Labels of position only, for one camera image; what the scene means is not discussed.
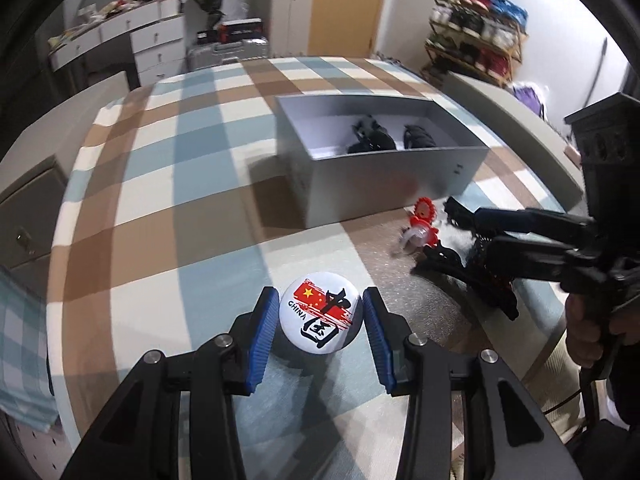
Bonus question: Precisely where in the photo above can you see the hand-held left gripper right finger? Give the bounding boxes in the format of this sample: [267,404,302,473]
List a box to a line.
[361,287,583,480]

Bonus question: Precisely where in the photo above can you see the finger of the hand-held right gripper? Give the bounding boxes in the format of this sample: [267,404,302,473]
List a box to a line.
[442,196,598,248]
[469,236,578,283]

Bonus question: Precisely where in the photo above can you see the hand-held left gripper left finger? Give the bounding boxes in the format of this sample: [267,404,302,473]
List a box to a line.
[60,286,281,480]

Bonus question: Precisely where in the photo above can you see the round white pin badge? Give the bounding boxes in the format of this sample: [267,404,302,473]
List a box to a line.
[278,272,362,350]

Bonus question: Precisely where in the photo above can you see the black and red hair claw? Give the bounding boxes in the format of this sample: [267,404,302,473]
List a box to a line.
[410,240,521,322]

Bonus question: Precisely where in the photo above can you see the red hair clip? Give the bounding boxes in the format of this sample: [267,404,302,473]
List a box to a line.
[397,197,443,256]

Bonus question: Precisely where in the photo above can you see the grey cardboard box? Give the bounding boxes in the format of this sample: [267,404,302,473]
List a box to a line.
[275,94,490,230]

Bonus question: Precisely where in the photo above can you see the person's right hand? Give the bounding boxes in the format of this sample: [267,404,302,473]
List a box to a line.
[565,292,640,368]

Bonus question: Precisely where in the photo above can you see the grey padded bed board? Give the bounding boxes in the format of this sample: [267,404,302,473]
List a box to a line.
[442,71,586,206]

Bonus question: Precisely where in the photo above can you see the purple bag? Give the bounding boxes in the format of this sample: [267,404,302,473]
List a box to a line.
[512,82,544,117]

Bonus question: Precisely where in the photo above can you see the long dark stick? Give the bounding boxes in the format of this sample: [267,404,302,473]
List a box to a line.
[587,37,608,106]

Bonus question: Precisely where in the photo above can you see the wooden shoe rack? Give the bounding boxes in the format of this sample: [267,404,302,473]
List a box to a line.
[420,0,530,88]

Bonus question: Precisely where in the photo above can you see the plaid tablecloth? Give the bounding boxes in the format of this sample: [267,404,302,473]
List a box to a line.
[45,55,586,480]

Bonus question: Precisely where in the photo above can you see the rows of shoes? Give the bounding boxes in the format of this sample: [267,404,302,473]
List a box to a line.
[429,0,528,78]

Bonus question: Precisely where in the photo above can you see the blue plaid cloth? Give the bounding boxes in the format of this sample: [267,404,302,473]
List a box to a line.
[0,265,61,431]

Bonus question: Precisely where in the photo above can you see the white pegboard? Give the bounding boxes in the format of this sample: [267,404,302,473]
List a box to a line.
[0,410,81,480]

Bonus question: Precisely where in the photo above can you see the grey cabinet with latch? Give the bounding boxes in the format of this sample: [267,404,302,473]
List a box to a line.
[0,155,68,271]

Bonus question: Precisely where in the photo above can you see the wooden door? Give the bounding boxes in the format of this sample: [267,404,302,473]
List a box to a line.
[307,0,393,58]

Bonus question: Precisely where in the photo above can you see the silver suitcase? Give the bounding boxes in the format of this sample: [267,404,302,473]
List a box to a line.
[186,39,271,73]

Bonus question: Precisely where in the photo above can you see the grey bedside cabinet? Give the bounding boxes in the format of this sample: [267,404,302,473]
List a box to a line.
[0,71,132,161]

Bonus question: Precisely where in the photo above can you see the black flat box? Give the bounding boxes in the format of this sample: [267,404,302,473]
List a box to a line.
[197,19,264,43]

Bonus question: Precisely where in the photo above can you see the white dresser desk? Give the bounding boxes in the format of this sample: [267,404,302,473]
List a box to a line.
[47,0,187,86]

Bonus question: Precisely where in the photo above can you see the white suitcase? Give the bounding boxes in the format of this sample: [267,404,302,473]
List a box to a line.
[263,0,315,57]

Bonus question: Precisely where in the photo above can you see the dark wrapped bouquet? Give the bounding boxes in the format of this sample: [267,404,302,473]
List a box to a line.
[186,0,226,28]

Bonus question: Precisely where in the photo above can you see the clutter on dresser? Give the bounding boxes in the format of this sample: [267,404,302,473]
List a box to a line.
[65,0,151,36]

